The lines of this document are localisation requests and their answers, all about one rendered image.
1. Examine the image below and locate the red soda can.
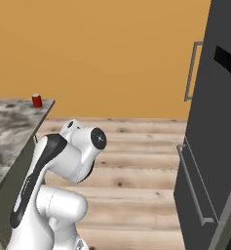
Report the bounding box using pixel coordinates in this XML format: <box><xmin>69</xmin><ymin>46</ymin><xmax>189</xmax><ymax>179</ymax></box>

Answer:
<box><xmin>31</xmin><ymin>93</ymin><xmax>44</xmax><ymax>108</ymax></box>

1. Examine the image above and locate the dark grey fridge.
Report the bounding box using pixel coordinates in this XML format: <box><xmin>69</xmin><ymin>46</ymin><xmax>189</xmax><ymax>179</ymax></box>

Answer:
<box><xmin>173</xmin><ymin>0</ymin><xmax>231</xmax><ymax>250</ymax></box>

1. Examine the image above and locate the grey-green counter cabinet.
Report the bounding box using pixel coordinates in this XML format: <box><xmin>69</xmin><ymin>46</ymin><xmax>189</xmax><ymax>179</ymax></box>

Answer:
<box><xmin>0</xmin><ymin>101</ymin><xmax>57</xmax><ymax>250</ymax></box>

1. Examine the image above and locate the grey fridge door handle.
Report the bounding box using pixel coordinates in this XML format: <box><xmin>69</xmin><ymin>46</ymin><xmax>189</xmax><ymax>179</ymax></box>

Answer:
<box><xmin>183</xmin><ymin>40</ymin><xmax>204</xmax><ymax>103</ymax></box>

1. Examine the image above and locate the grey fridge drawer handle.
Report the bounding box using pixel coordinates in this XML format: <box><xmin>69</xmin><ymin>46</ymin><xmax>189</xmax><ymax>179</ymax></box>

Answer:
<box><xmin>175</xmin><ymin>144</ymin><xmax>216</xmax><ymax>227</ymax></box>

